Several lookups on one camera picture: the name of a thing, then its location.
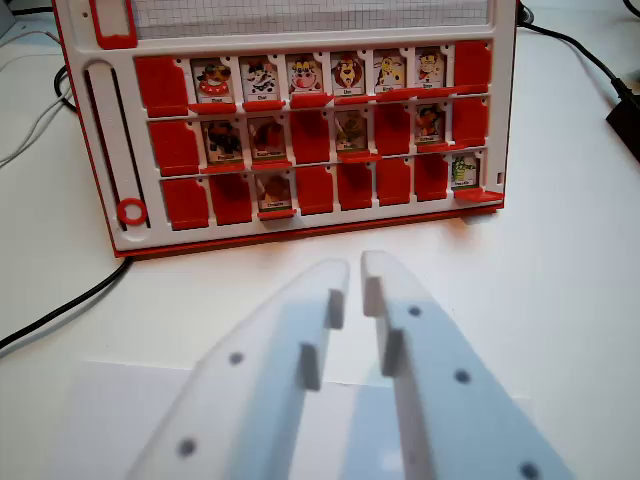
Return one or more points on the red and white game board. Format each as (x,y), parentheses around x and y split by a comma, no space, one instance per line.
(310,30)

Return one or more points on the black box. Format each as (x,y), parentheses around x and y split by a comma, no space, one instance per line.
(625,125)

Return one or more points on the red plastic flap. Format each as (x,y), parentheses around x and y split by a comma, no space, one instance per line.
(353,99)

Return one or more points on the grey box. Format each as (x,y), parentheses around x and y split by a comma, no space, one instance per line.
(6,17)

